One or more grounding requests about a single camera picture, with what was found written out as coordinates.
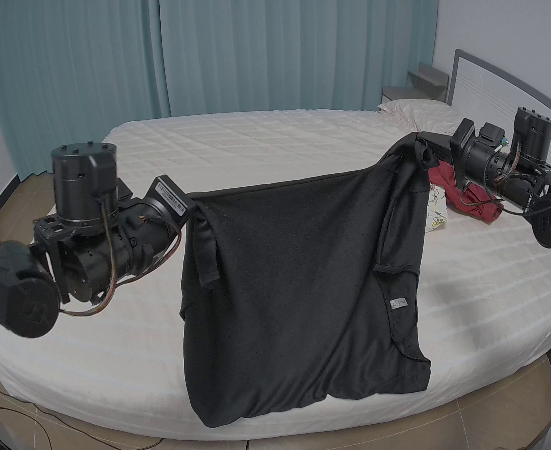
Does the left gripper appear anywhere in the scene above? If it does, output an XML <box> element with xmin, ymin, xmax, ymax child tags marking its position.
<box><xmin>62</xmin><ymin>175</ymin><xmax>191</xmax><ymax>304</ymax></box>

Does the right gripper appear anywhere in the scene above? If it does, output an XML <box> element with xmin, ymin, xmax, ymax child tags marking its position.
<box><xmin>450</xmin><ymin>119</ymin><xmax>531</xmax><ymax>205</ymax></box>

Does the black T-shirt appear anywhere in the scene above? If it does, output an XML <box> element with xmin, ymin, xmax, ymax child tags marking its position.
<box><xmin>180</xmin><ymin>132</ymin><xmax>441</xmax><ymax>429</ymax></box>

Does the bed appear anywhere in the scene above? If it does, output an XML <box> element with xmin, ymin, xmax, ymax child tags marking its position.
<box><xmin>0</xmin><ymin>49</ymin><xmax>551</xmax><ymax>442</ymax></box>

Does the dark red garment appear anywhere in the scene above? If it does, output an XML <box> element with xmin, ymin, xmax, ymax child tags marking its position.
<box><xmin>428</xmin><ymin>160</ymin><xmax>504</xmax><ymax>225</ymax></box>

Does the white printed garment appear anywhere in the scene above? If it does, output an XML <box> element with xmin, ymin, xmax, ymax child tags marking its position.
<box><xmin>424</xmin><ymin>189</ymin><xmax>448</xmax><ymax>234</ymax></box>

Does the cream pillow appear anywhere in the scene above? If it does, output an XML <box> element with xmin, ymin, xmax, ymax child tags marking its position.
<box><xmin>378</xmin><ymin>99</ymin><xmax>463</xmax><ymax>135</ymax></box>

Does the grey bedside table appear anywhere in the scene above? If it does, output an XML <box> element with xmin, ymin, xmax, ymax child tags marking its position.
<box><xmin>381</xmin><ymin>62</ymin><xmax>449</xmax><ymax>108</ymax></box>

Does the blue-green curtain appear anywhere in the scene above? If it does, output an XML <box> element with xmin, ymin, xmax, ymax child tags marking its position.
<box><xmin>157</xmin><ymin>0</ymin><xmax>440</xmax><ymax>117</ymax></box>
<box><xmin>0</xmin><ymin>0</ymin><xmax>172</xmax><ymax>183</ymax></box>

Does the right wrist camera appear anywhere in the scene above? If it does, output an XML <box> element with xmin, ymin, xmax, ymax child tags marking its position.
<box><xmin>478</xmin><ymin>123</ymin><xmax>506</xmax><ymax>149</ymax></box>

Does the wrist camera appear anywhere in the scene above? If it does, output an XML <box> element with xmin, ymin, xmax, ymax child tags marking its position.
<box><xmin>478</xmin><ymin>123</ymin><xmax>506</xmax><ymax>149</ymax></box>
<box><xmin>115</xmin><ymin>177</ymin><xmax>135</xmax><ymax>203</ymax></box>

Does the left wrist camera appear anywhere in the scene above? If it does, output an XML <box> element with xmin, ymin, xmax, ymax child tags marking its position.
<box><xmin>115</xmin><ymin>177</ymin><xmax>135</xmax><ymax>203</ymax></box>

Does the black cable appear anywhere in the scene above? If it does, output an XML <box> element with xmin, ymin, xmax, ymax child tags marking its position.
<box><xmin>0</xmin><ymin>392</ymin><xmax>53</xmax><ymax>450</ymax></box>

